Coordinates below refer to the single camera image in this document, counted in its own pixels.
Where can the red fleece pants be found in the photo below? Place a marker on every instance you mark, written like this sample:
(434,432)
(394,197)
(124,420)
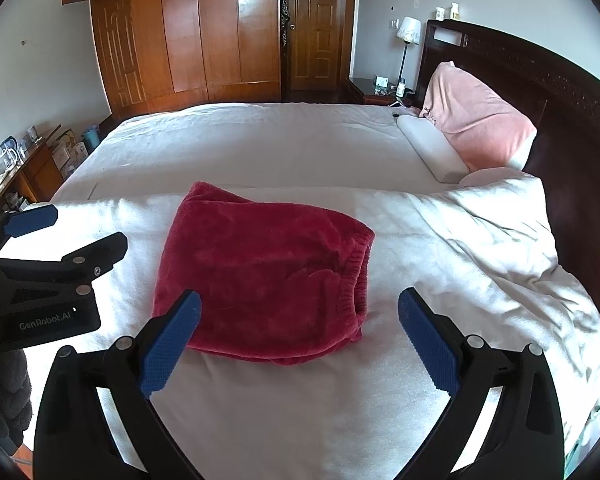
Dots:
(260,270)

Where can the dark wooden headboard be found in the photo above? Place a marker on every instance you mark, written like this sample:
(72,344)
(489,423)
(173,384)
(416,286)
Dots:
(570,125)

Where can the brown wooden wardrobe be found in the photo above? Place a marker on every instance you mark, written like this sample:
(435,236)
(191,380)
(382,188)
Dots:
(180,35)

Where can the small white box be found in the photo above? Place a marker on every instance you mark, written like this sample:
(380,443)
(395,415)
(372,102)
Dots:
(381,81)

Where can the small white tripod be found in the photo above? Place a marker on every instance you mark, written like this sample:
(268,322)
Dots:
(399,101)

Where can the white shade table lamp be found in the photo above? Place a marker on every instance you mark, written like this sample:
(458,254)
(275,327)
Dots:
(409,30)

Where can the dark hanging clothes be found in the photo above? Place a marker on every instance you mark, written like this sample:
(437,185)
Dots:
(286,10)

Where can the clear electric kettle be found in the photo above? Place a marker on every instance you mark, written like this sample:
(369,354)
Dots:
(9,155)

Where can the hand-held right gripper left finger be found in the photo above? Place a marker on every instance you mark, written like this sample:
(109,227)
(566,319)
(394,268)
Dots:
(170,345)

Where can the low wooden cabinet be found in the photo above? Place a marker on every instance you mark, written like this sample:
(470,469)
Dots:
(35,175)

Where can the white pillow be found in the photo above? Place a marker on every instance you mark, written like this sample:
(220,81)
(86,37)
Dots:
(430,147)

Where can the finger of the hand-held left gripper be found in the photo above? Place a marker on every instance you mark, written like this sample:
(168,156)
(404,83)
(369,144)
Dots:
(95,252)
(32,220)

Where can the cardboard boxes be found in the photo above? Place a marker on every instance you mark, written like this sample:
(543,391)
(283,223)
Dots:
(70,152)

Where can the white duvet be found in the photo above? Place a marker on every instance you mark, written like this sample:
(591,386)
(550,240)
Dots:
(430,260)

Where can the pink pillow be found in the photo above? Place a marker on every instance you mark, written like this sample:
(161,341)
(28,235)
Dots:
(470,115)

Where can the brown wooden door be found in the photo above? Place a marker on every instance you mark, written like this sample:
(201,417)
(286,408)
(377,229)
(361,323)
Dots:
(320,30)

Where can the dark wooden nightstand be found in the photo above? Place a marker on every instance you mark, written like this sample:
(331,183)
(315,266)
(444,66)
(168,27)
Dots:
(360,87)

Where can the white bed sheet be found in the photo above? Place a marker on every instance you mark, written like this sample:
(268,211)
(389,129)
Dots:
(260,140)

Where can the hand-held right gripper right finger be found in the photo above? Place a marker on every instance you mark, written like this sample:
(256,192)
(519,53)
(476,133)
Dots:
(430,340)

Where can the small white figurine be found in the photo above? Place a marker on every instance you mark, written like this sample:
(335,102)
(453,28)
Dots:
(455,11)
(440,12)

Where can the person's left forearm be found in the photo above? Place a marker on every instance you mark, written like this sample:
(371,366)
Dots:
(10,395)

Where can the white bottle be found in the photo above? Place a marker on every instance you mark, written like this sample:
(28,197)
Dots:
(401,89)

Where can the blue bin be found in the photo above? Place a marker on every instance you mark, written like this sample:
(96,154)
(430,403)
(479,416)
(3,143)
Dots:
(90,140)

